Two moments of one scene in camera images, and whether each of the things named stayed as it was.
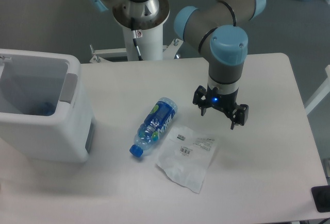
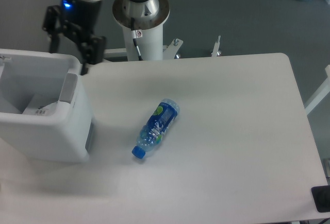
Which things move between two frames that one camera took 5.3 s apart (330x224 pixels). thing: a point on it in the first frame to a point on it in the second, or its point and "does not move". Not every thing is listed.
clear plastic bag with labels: [186, 156] to [33, 107]
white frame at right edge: [319, 93] does not move
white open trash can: [45, 115] does not move
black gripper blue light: [226, 103] to [82, 15]
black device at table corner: [321, 195] does not move
